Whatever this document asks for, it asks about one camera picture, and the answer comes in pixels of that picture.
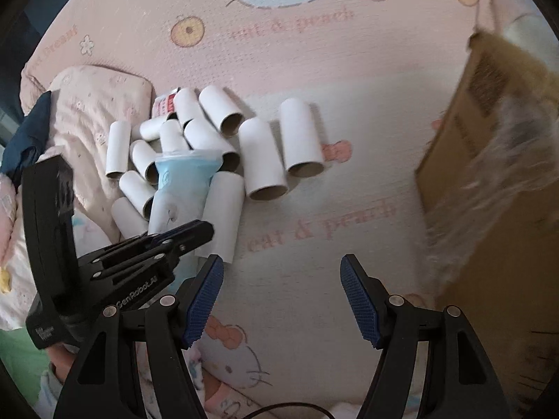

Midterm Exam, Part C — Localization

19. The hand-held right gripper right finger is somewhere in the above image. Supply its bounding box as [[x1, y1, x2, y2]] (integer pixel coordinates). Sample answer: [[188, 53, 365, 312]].
[[340, 253, 511, 419]]

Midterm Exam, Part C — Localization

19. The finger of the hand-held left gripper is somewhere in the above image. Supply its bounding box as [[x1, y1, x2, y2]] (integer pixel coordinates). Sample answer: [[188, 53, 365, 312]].
[[89, 249, 181, 285], [79, 220, 215, 272]]

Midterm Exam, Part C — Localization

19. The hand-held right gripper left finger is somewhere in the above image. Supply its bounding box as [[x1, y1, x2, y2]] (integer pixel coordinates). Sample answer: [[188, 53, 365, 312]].
[[52, 253, 225, 419]]

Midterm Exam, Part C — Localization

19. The light blue white squeeze tube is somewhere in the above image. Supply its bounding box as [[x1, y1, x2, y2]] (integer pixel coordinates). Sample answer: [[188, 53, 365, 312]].
[[147, 149, 224, 236]]

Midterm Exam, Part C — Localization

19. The pile of white cardboard tubes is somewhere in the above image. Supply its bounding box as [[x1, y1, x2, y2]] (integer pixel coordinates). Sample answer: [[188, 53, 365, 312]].
[[106, 85, 326, 266]]

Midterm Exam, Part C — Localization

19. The brown cardboard box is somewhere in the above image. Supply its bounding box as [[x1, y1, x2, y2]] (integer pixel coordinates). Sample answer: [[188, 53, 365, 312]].
[[415, 30, 559, 419]]

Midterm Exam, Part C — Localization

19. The dark blue cloth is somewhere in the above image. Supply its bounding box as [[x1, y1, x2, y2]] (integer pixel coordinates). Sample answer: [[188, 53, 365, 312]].
[[0, 91, 54, 184]]

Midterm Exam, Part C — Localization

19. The green cloth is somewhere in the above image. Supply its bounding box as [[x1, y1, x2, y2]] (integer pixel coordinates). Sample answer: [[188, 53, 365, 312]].
[[0, 327, 51, 387]]

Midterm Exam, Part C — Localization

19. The small red white packet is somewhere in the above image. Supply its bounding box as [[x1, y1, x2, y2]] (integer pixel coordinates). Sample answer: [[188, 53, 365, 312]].
[[152, 88, 181, 118]]

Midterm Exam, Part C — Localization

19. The pale pink pillow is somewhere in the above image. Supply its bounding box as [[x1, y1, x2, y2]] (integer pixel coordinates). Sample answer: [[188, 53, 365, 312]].
[[44, 65, 153, 219]]

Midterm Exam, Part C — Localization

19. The pink cartoon printed mat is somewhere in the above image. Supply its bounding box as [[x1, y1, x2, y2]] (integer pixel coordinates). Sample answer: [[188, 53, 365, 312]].
[[20, 0, 542, 419]]

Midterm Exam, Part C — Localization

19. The black cable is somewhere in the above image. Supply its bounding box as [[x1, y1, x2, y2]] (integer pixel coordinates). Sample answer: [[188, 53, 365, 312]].
[[238, 406, 335, 419]]

